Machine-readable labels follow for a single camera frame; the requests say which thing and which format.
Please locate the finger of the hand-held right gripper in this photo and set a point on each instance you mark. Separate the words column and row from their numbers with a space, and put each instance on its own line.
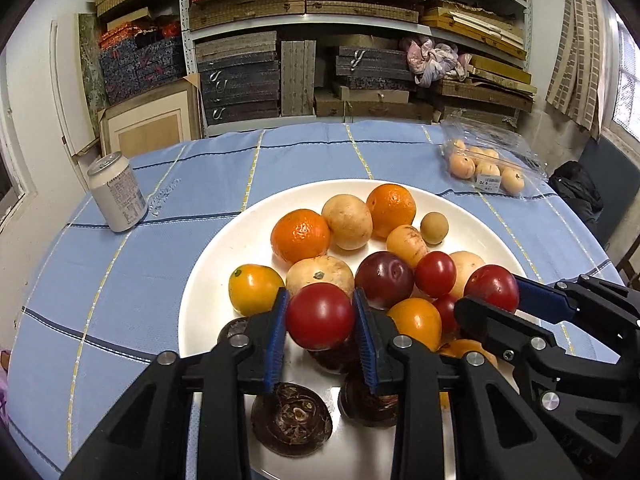
column 542, row 300
column 490, row 325

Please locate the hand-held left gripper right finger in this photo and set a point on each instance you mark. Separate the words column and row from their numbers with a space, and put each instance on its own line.
column 364, row 340

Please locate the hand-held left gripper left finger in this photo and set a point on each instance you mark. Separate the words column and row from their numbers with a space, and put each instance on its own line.
column 276, row 340

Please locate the red tomato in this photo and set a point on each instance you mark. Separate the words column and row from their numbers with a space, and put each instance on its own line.
column 320, row 316
column 492, row 287
column 446, row 312
column 435, row 274

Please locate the white plate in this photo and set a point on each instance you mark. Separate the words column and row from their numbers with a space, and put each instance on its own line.
column 235, row 250

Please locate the smooth yellow-orange fruit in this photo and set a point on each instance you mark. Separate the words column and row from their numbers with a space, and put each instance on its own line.
column 255, row 287
column 415, row 322

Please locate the wooden chair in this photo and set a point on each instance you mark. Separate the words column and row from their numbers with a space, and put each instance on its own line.
column 631, row 265

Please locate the small tan-orange fruit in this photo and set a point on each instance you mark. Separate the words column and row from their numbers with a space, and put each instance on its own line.
column 407, row 245

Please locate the small tan longan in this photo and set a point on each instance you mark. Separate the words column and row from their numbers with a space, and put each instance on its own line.
column 433, row 228

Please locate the black bag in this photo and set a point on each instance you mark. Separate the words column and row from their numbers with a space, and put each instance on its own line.
column 575, row 190

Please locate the pale peach fruit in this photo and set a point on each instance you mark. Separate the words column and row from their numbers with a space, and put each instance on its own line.
column 486, row 154
column 513, row 181
column 487, row 170
column 459, row 146
column 461, row 166

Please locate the dark grey board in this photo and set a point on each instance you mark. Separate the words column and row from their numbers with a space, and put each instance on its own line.
column 607, row 185

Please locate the clear plastic clamshell box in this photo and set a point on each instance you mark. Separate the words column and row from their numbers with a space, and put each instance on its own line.
column 500, row 135

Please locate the white drink can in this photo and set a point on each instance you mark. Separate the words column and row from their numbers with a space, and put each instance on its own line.
column 117, row 195

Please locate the bright frosted window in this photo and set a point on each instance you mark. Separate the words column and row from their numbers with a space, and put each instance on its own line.
column 627, row 85

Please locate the brick-pattern curtain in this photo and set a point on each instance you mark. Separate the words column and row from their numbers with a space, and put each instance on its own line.
column 577, row 60

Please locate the pink cloth bundle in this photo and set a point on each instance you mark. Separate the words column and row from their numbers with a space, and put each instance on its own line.
column 435, row 60

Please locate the rows of fabric-covered boxes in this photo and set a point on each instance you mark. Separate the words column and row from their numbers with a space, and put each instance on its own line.
column 240, row 75

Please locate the person's patterned clothing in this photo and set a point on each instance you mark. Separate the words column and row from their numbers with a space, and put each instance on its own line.
column 3, row 390

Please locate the white metal shelf rack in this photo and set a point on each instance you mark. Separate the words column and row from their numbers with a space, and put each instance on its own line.
column 187, row 50

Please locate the stack of blue patterned boxes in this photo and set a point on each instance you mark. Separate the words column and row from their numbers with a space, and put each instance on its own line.
column 140, row 65

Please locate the white-framed sliding window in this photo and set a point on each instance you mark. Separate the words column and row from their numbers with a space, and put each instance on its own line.
column 10, row 160

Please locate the white leaning board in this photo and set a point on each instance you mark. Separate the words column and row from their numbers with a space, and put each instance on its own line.
column 67, row 90

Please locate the orange patterned boxes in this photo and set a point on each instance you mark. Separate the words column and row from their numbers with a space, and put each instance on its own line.
column 135, row 35

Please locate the green marbled panel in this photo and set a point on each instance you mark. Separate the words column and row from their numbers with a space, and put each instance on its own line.
column 90, row 60

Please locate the wooden picture frame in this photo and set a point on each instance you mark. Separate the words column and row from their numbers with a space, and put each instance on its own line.
column 145, row 125

